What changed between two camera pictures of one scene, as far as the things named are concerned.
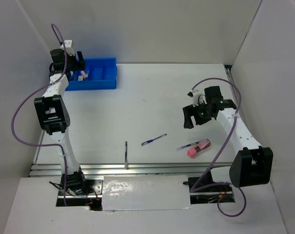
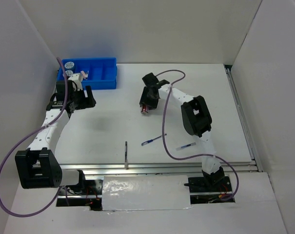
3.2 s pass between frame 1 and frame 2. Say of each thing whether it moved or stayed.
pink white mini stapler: stayed
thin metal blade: stayed
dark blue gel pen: stayed
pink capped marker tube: moved
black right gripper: moved
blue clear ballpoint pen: stayed
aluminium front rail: stayed
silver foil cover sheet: stayed
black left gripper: moved
